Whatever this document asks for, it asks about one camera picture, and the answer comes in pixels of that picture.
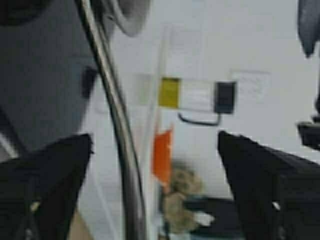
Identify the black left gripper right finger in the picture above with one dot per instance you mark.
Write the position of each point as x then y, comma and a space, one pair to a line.
277, 194

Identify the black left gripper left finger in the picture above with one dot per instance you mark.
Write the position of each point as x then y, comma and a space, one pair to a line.
51, 176

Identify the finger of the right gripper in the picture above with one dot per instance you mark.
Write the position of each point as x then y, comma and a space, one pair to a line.
309, 132

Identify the steel frying pan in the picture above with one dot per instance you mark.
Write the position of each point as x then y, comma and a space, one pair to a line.
135, 221

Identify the orange plastic bowl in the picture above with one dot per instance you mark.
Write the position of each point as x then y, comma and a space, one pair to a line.
162, 156

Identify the glass oil beaker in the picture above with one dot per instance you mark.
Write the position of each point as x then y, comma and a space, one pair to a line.
187, 94

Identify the black glass stove cooktop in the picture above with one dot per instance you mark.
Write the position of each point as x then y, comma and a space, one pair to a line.
47, 74

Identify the white wall power outlet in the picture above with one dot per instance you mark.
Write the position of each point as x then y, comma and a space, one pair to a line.
253, 85

